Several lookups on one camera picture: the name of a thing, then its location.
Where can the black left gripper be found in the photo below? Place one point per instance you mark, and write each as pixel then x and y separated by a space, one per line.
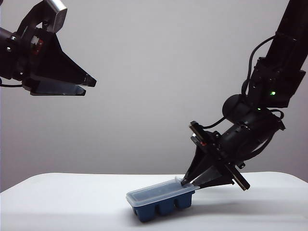
pixel 29 60

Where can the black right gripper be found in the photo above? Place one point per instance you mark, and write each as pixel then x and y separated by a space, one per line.
pixel 216 146

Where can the blue ice cube tray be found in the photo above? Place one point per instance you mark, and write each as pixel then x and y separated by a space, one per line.
pixel 166 208

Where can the clear plastic tray lid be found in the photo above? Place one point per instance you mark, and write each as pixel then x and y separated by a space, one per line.
pixel 154 193

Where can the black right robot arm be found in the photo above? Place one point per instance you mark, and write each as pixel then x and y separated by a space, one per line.
pixel 276 72

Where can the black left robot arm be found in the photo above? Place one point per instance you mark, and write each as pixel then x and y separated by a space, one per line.
pixel 8 55

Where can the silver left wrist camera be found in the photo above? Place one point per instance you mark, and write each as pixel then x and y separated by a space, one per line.
pixel 57 16

